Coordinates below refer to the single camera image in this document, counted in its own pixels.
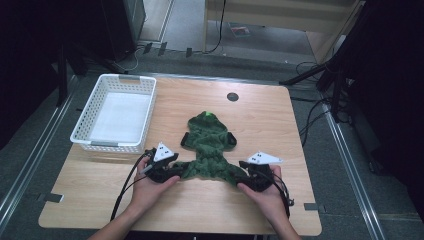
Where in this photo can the green fleece pet garment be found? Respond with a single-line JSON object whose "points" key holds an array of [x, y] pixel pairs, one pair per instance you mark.
{"points": [[208, 146]]}

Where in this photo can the person's left hand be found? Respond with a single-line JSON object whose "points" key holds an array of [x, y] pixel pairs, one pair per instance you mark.
{"points": [[146, 193]]}

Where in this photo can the grey tape strip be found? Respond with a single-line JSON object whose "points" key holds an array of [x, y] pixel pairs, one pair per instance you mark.
{"points": [[313, 207], [51, 197]]}

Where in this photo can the metal floor rail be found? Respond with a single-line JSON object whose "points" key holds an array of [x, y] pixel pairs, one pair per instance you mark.
{"points": [[353, 173], [36, 156]]}

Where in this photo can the dark round table grommet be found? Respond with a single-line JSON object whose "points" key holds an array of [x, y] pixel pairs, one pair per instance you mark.
{"points": [[232, 97]]}

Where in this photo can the person's right hand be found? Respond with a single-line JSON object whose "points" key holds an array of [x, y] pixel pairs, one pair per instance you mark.
{"points": [[266, 198]]}

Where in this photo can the light wooden furniture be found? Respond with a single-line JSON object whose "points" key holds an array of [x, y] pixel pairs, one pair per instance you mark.
{"points": [[283, 15]]}

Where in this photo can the white perforated plastic basket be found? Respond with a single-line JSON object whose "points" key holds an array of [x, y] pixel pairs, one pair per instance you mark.
{"points": [[116, 116]]}

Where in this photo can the black cabinet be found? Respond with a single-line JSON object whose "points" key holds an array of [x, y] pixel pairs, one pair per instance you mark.
{"points": [[123, 26]]}

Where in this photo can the black metal stand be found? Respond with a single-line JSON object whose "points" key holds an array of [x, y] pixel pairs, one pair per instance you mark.
{"points": [[63, 73], [336, 80]]}

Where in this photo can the red booklet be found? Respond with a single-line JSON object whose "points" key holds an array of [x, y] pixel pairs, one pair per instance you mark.
{"points": [[240, 31]]}

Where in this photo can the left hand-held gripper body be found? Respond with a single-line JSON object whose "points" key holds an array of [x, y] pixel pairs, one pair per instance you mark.
{"points": [[160, 166]]}

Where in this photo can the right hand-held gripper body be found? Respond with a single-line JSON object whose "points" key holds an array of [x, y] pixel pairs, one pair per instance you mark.
{"points": [[260, 176]]}

